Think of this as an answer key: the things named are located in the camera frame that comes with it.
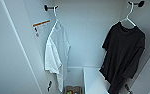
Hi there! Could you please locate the black t-shirt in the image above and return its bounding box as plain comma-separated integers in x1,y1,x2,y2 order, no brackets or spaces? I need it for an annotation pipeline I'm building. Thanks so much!
98,21,147,94

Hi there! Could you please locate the white hanger with black shirt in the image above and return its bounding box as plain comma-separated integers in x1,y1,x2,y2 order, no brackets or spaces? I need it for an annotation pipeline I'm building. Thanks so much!
118,2,138,30

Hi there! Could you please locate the white wardrobe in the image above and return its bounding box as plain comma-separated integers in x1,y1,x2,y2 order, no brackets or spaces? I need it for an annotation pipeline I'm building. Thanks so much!
22,0,150,94

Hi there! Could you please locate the white t-shirt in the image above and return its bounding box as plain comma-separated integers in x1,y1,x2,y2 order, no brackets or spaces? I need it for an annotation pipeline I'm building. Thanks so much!
43,20,72,94

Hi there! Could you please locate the white inner shelf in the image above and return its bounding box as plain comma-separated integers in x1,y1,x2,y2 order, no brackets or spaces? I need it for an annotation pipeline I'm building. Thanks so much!
82,66,112,94

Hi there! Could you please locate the orange white warning label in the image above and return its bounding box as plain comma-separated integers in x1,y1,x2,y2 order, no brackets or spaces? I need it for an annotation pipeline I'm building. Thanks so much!
32,19,52,38

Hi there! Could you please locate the brown storage basket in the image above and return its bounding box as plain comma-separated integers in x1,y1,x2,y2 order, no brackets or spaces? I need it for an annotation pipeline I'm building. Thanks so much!
63,85,85,94

